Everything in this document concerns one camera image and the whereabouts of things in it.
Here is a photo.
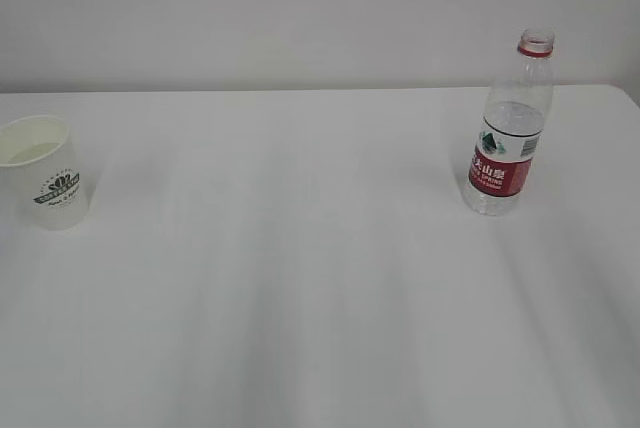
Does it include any Nongfu Spring water bottle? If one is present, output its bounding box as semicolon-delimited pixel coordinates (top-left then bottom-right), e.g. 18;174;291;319
463;29;555;216

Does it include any white paper cup green logo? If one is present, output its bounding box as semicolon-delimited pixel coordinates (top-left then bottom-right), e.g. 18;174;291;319
1;115;89;230

